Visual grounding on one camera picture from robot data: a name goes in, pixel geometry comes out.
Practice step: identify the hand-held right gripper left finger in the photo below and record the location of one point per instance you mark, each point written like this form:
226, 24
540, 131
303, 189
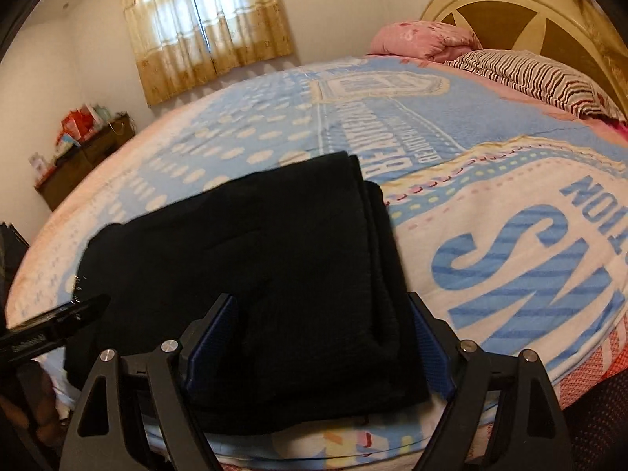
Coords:
216, 338

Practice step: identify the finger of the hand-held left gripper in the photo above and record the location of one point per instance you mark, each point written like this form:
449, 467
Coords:
64, 316

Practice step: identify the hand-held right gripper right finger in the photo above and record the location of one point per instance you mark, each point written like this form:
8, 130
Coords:
431, 338

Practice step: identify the black pants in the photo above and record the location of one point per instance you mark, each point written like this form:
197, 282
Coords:
274, 274

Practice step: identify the dark wooden cabinet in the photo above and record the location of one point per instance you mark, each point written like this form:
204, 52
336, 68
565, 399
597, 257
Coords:
83, 167

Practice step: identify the printed blue pink blanket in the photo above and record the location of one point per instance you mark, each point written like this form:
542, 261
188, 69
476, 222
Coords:
490, 167

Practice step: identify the person's dark clothing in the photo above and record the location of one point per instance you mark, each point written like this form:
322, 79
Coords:
601, 422

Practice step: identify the red gift boxes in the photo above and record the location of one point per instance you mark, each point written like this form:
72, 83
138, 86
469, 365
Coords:
81, 125

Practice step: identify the striped pillow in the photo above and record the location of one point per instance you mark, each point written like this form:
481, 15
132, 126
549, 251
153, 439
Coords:
535, 78

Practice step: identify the pink pillow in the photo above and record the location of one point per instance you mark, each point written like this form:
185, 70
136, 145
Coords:
422, 39

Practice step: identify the cream wooden headboard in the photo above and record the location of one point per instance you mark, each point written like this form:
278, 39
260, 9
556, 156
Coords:
535, 5

